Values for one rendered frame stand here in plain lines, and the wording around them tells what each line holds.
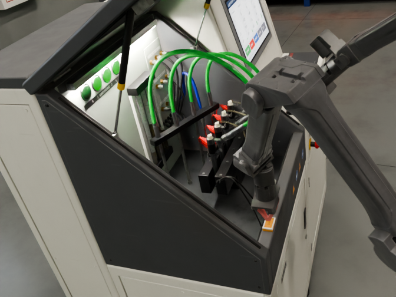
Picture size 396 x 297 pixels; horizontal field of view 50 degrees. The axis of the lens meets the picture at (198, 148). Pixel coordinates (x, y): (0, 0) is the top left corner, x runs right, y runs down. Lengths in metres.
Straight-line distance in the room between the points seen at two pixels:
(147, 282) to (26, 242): 1.73
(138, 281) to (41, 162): 0.53
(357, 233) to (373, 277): 0.32
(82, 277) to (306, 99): 1.22
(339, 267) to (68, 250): 1.45
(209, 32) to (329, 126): 1.02
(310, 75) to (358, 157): 0.16
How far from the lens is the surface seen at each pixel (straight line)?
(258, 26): 2.09
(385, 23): 1.11
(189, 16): 1.67
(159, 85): 1.66
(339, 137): 0.73
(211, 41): 1.67
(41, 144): 1.30
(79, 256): 1.60
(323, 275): 2.41
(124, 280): 1.57
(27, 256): 3.03
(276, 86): 0.70
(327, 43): 1.27
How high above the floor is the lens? 1.86
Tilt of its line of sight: 32 degrees down
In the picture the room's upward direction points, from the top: 12 degrees counter-clockwise
